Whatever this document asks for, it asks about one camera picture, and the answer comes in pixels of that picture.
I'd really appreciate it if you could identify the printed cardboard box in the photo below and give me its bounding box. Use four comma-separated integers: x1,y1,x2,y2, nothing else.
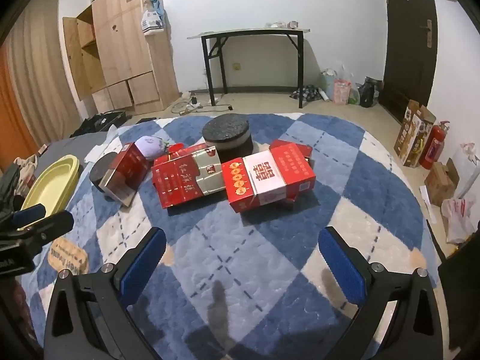
393,99,436,169

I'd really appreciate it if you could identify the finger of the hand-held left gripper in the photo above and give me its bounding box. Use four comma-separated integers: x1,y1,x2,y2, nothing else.
10,203,46,230
22,210,75,247

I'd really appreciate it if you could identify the white and red plastic bag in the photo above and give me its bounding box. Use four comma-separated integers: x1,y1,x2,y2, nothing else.
440,197,477,244

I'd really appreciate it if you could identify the beige curtain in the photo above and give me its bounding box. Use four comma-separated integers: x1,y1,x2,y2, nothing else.
0,0,81,151

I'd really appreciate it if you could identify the small round tin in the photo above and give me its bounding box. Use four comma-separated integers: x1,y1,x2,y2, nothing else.
89,152,119,193

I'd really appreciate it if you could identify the brown cardboard box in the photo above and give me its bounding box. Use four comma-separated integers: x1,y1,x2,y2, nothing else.
424,157,460,207

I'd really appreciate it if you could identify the white hanging plastic bag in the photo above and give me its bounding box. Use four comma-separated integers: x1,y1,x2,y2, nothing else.
140,7,166,37

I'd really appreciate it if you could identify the wooden wardrobe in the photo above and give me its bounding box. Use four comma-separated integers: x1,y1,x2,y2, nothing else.
62,0,181,115

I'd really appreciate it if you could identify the black-legged folding table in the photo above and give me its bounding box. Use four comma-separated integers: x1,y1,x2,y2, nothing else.
187,27,311,109

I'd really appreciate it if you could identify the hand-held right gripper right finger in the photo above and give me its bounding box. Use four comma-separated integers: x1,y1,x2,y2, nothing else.
318,226,445,360

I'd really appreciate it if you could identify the black open case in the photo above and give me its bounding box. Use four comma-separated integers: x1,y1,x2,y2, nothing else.
69,110,128,137

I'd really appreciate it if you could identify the dark checked cloth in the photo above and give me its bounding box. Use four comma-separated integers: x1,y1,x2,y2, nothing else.
290,84,323,102

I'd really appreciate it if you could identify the yellow plastic basin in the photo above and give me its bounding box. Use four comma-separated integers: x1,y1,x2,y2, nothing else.
20,155,80,229

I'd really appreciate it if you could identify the pale plastic bag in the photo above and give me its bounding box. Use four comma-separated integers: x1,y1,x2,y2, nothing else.
320,68,347,99

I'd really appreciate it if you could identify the black bag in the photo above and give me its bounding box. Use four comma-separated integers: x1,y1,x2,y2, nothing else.
358,77,383,109

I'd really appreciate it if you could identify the pink plastic bag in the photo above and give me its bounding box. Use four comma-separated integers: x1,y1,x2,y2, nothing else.
333,78,352,106

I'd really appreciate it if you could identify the red and silver carton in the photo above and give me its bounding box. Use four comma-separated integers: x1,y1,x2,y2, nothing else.
151,143,227,209

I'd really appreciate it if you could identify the blue plaid plush blanket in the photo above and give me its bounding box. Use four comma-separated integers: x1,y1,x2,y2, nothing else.
20,112,443,360

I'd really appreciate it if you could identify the beige garment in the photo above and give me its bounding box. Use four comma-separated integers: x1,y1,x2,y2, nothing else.
13,155,40,181

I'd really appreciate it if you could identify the purple plush toy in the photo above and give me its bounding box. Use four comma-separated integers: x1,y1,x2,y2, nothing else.
134,135,169,158

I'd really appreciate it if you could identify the power strip with cables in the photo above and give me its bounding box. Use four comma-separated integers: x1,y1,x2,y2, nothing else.
170,95,233,116

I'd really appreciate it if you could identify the white cloth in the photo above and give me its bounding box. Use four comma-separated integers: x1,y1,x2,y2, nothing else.
84,124,125,163

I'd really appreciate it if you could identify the dark object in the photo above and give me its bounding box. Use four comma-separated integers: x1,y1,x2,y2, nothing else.
437,229,480,353

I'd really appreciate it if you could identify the red and white carton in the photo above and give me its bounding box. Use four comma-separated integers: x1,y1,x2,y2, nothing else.
221,146,316,214

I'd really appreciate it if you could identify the dark brown door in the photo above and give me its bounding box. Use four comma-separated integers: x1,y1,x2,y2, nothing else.
379,0,439,122

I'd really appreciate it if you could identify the large black foam disc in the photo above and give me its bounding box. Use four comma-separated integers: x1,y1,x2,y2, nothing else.
202,113,255,164

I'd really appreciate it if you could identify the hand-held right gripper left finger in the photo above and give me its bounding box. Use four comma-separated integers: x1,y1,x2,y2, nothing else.
44,227,167,360

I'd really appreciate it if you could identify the red fire extinguisher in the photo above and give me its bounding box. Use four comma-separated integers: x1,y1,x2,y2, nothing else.
419,121,450,170

